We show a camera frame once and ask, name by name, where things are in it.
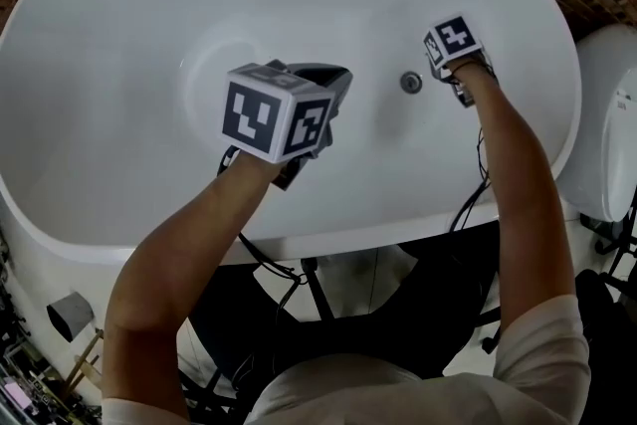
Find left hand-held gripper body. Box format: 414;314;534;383
214;59;354;191

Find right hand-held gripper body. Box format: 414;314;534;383
423;14;494;108

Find round metal bathtub drain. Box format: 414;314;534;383
400;71;423;95

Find person's right forearm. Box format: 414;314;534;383
450;62;578;315

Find person's left forearm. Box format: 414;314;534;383
102;149;295;364

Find white oval bathtub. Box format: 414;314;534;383
0;0;582;394

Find white toilet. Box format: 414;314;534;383
559;24;637;223

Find person's black trousers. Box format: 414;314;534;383
188;228;504;409

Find grey trash bin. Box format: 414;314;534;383
47;292;96;343

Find black wheeled equipment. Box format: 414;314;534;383
574;203;637;364

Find wooden stick stand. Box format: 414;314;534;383
59;327;106;407

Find person's beige shirt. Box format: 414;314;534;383
102;296;593;425

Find cluttered equipment shelf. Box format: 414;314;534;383
0;213;106;425

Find black metal stool frame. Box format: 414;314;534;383
300;256;338;322

